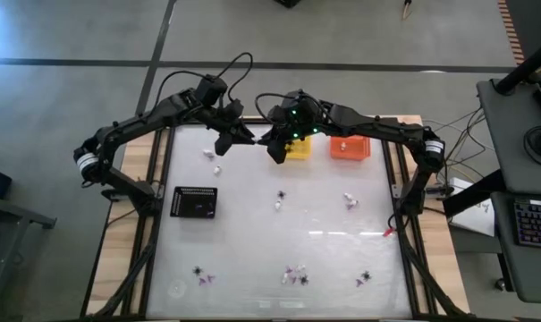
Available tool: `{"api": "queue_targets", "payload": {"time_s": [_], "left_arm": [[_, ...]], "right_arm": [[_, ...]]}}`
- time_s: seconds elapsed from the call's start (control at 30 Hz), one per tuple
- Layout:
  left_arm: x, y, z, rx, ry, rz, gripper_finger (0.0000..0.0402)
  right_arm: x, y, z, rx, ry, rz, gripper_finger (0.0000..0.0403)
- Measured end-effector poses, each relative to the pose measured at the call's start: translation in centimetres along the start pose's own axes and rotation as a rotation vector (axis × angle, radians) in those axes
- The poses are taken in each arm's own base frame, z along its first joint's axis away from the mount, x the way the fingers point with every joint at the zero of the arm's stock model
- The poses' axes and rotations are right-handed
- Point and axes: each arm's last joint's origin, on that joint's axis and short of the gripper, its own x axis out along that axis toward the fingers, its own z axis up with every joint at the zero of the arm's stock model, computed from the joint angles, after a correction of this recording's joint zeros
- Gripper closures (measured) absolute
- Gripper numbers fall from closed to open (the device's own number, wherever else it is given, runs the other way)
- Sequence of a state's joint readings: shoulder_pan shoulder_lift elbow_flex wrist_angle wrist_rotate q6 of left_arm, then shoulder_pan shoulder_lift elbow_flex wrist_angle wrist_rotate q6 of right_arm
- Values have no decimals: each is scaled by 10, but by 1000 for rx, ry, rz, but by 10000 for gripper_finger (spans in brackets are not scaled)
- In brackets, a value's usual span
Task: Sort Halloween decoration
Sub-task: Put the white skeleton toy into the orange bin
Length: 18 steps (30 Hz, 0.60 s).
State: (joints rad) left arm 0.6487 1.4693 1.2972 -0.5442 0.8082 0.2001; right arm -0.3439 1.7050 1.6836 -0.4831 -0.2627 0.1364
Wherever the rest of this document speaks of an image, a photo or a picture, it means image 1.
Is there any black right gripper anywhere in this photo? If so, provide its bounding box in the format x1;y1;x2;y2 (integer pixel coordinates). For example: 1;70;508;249
256;106;303;165

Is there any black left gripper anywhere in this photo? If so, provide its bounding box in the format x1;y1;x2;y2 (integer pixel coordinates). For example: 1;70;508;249
207;98;257;157

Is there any yellow plastic basket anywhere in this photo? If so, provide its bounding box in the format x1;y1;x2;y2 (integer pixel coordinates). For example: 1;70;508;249
283;136;313;161

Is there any orange plastic basket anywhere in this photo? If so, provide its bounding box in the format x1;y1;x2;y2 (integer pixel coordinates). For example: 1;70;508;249
329;135;372;162

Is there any black plastic basket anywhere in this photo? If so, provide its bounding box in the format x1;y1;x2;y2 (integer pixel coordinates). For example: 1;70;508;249
169;185;219;220

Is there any black desk leg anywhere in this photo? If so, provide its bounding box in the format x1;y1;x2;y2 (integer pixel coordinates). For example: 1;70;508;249
442;169;495;218

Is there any white box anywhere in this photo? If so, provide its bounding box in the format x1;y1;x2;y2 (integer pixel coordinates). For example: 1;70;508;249
448;177;495;238

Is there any grey desk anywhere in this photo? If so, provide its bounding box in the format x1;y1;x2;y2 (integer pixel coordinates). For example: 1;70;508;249
491;191;541;305
477;79;541;193

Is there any black pole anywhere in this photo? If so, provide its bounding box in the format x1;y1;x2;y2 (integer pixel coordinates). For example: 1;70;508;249
493;33;541;96

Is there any black round stand base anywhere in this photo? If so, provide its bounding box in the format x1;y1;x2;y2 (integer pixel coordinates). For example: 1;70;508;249
523;124;541;169

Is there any black keyboard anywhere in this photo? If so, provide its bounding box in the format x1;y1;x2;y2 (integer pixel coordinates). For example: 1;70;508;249
513;199;541;250

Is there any black floor mat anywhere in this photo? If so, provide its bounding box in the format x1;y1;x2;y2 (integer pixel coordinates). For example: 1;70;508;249
497;0;541;66

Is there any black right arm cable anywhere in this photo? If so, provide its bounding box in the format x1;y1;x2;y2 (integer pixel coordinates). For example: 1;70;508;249
254;92;283;124

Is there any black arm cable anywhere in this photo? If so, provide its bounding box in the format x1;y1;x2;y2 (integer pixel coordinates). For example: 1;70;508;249
254;92;283;124
152;52;255;113

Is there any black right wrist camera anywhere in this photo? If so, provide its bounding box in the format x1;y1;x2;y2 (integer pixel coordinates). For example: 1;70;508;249
289;90;321;120

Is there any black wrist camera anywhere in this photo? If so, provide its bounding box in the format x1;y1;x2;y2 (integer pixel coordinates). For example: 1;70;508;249
289;90;321;120
194;75;229;107

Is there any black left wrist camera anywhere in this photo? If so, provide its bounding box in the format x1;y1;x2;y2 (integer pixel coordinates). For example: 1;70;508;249
194;75;229;107

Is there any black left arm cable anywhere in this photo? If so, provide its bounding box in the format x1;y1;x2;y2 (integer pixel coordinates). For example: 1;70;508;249
152;52;255;113

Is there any black floor cable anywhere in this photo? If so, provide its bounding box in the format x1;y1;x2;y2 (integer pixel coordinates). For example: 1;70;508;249
444;106;486;163

